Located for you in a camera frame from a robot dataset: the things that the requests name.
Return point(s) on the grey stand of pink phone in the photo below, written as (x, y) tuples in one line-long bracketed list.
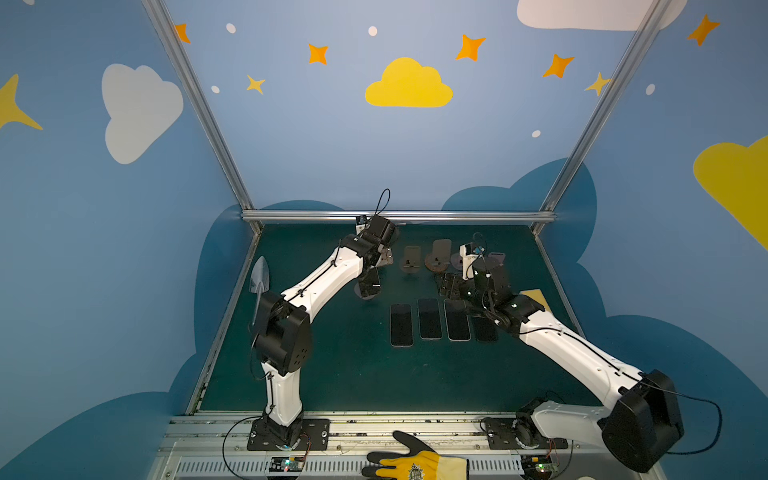
[(411, 261)]

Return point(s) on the pink phone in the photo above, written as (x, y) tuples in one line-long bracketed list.
[(401, 325)]

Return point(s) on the round wooden phone stand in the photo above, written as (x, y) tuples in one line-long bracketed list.
[(439, 259)]

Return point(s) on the aluminium frame post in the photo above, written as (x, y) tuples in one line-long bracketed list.
[(161, 20), (643, 38)]

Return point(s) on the aluminium frame right post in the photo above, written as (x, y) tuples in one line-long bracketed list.
[(643, 38)]

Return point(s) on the left green circuit board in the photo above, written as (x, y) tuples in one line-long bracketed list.
[(293, 465)]

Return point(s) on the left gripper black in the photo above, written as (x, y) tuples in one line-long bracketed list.
[(369, 281)]

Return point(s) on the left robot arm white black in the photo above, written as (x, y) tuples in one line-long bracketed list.
[(282, 327)]

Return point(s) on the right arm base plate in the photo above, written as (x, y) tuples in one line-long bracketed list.
[(504, 433)]

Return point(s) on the green circuit board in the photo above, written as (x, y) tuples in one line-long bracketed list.
[(293, 465), (536, 468)]

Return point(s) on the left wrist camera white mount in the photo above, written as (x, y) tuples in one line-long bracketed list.
[(361, 224)]

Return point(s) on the silver phone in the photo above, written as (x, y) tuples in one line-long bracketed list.
[(369, 286)]

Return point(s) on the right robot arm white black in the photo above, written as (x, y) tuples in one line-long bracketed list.
[(638, 419)]

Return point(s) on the grey garden trowel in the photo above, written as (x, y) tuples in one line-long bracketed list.
[(259, 280)]

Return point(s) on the yellow black work glove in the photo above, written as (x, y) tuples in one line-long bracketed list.
[(421, 462)]

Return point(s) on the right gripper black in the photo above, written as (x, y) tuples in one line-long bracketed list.
[(454, 283)]

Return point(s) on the yellow sponge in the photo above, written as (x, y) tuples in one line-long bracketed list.
[(538, 296)]

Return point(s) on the black phone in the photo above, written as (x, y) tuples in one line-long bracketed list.
[(485, 330), (429, 319)]

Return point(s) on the aluminium frame rear bar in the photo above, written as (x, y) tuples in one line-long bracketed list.
[(442, 217)]

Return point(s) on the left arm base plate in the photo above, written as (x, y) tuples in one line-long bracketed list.
[(303, 433)]

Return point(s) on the right green circuit board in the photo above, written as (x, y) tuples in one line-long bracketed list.
[(536, 468)]

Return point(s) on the aluminium frame left post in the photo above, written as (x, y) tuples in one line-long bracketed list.
[(161, 20)]

